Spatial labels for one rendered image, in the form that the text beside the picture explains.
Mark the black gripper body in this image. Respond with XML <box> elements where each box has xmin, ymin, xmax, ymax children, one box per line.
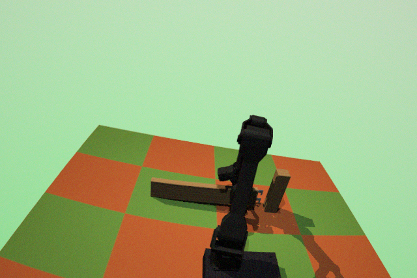
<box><xmin>232</xmin><ymin>162</ymin><xmax>241</xmax><ymax>196</ymax></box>

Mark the brown wooden post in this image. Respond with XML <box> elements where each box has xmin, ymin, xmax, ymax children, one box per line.
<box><xmin>263</xmin><ymin>169</ymin><xmax>291</xmax><ymax>213</ymax></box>

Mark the brown wooden side rail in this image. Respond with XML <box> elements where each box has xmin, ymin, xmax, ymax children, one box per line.
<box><xmin>151</xmin><ymin>177</ymin><xmax>263</xmax><ymax>206</ymax></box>

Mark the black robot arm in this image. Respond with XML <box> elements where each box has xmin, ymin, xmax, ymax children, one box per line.
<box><xmin>210</xmin><ymin>115</ymin><xmax>273</xmax><ymax>271</ymax></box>

